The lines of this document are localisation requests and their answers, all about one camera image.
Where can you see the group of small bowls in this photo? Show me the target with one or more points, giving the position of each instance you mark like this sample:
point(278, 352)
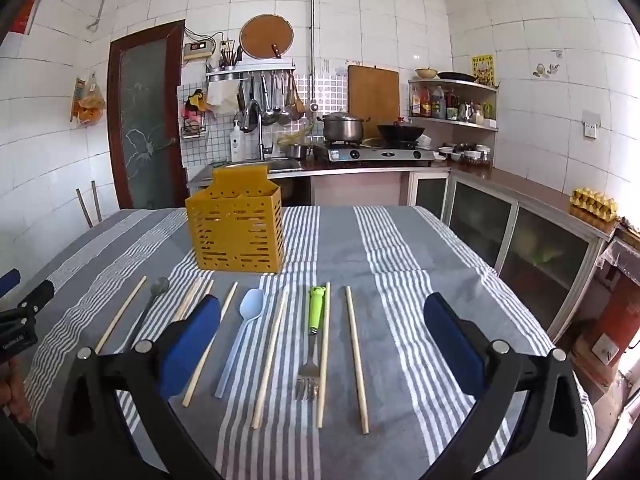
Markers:
point(465, 154)

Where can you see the brown frosted glass door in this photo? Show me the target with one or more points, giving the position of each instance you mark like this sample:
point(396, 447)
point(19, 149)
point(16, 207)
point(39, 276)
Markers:
point(145, 110)

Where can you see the grey striped tablecloth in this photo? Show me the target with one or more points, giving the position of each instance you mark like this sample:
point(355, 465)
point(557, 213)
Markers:
point(400, 260)

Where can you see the wooden chopstick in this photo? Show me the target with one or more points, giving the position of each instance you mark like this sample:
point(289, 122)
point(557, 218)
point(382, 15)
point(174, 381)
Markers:
point(270, 360)
point(190, 296)
point(324, 360)
point(356, 360)
point(120, 315)
point(226, 307)

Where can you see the red cardboard box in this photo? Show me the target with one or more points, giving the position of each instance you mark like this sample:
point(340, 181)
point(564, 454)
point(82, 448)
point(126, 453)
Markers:
point(25, 15)

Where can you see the yellow egg carton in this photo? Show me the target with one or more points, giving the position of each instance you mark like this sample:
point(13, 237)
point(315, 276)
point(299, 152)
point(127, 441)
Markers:
point(594, 204)

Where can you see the light blue plastic spoon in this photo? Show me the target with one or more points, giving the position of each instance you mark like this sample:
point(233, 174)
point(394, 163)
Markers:
point(251, 305)

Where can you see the kitchen counter cabinet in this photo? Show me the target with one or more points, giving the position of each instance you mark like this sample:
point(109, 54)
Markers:
point(540, 250)

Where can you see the cup of dark chopsticks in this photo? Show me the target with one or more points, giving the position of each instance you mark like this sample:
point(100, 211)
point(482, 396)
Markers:
point(230, 57)

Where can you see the wooden stick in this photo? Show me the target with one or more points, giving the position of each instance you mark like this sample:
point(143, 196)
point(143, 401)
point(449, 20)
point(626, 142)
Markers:
point(84, 207)
point(97, 202)

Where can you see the rectangular wooden cutting board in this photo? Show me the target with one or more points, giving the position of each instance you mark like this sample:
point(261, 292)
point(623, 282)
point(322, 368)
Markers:
point(374, 90)

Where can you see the steel pot with lid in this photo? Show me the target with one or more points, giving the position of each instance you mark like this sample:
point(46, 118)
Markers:
point(342, 127)

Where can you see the round wooden board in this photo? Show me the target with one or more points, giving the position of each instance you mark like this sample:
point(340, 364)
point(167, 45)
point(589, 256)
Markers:
point(262, 32)

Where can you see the hanging plastic bag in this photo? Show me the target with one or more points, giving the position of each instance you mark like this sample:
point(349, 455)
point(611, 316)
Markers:
point(92, 102)

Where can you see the yellow perforated utensil holder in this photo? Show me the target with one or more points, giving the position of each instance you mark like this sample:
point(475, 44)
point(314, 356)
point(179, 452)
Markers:
point(235, 230)

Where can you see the white hanging cloth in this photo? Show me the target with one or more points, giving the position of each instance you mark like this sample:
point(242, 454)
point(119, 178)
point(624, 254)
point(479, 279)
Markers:
point(222, 97)

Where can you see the row of hanging kitchen utensils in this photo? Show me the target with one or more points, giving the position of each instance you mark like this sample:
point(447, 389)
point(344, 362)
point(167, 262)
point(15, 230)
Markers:
point(272, 105)

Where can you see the dark metal spoon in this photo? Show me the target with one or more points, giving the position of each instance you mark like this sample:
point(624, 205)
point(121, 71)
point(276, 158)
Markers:
point(159, 286)

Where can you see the small steel pot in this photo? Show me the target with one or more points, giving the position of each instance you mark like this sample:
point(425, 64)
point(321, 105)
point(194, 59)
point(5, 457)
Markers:
point(296, 151)

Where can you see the steel gas stove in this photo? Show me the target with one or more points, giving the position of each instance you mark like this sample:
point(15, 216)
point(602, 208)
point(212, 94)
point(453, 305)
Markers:
point(380, 154)

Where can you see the wall controller box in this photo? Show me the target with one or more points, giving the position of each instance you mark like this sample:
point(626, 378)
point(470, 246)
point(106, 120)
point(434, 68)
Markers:
point(196, 51)

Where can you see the beige bowl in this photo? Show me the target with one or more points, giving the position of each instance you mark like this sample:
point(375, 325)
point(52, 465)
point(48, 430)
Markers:
point(426, 73)

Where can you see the black pan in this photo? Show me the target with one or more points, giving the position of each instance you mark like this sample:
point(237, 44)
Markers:
point(456, 76)

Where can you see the white soap pump bottle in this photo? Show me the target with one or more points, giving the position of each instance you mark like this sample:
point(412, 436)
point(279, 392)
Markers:
point(236, 142)

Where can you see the white wall socket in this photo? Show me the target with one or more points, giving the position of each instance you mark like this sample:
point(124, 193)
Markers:
point(591, 125)

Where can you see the yellow wall poster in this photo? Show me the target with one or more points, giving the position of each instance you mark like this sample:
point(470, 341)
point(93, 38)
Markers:
point(482, 70)

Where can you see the black wok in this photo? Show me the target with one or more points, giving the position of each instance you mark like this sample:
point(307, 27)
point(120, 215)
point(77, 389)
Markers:
point(400, 132)

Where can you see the row of condiment bottles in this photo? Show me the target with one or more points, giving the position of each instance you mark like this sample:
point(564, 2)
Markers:
point(435, 105)

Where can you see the wall sticker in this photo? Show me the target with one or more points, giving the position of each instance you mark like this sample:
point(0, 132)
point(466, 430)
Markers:
point(540, 70)

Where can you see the person's left hand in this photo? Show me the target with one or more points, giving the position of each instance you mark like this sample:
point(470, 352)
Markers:
point(14, 390)

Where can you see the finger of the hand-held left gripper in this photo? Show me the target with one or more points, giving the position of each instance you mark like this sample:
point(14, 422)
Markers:
point(37, 295)
point(10, 282)

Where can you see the steel wall rack shelf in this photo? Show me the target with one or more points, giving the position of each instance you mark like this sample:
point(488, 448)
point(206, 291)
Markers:
point(250, 72)

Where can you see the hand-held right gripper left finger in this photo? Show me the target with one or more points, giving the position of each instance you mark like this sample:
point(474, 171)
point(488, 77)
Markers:
point(192, 345)

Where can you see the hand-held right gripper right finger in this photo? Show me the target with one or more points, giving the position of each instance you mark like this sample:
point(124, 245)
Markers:
point(452, 345)

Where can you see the corner wall shelf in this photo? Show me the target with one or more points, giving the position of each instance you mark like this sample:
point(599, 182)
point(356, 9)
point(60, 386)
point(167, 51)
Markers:
point(465, 85)

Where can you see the steel wall pipe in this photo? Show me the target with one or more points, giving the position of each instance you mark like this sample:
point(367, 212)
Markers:
point(312, 35)

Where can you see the red orange container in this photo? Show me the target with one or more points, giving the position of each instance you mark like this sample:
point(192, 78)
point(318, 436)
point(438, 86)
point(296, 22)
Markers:
point(620, 315)

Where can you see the steel faucet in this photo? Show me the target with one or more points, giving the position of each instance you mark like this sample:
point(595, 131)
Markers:
point(260, 135)

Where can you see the steel sink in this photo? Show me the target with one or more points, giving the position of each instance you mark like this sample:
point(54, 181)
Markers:
point(280, 164)

